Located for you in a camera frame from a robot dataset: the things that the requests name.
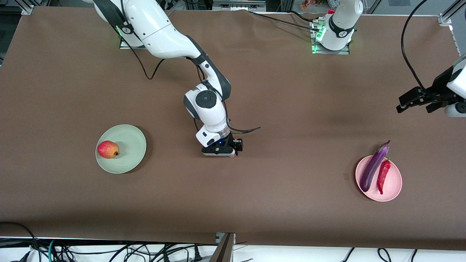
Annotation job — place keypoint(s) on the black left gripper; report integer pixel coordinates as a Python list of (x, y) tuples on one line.
[(441, 83)]

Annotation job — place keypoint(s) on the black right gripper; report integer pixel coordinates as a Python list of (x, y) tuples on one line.
[(230, 139)]

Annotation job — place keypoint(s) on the purple eggplant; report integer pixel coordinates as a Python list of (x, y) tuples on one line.
[(371, 171)]

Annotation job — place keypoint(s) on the red chili pepper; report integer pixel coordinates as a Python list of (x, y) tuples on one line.
[(382, 178)]

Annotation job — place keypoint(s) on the red apple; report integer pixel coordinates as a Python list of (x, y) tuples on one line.
[(108, 149)]

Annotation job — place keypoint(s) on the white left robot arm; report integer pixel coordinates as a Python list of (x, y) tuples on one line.
[(342, 22)]

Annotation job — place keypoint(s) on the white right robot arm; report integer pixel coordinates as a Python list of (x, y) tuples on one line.
[(156, 29)]

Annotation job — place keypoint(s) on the brown table cover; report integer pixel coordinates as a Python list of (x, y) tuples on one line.
[(218, 200)]

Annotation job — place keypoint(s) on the pink plate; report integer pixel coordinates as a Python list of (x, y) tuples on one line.
[(395, 185)]

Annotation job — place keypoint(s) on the light green plate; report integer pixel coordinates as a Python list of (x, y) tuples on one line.
[(127, 153)]

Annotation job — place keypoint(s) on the black power plug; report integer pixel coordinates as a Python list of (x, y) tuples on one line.
[(197, 254)]

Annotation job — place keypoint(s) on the grey power strip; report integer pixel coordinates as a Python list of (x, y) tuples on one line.
[(236, 5)]

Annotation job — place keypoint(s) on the colourful toy pile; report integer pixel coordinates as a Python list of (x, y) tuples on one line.
[(307, 3)]

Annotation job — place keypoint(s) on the aluminium profile post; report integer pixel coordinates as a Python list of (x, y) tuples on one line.
[(224, 251)]

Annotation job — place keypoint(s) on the small aluminium corner bracket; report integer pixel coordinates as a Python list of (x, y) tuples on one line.
[(27, 10)]

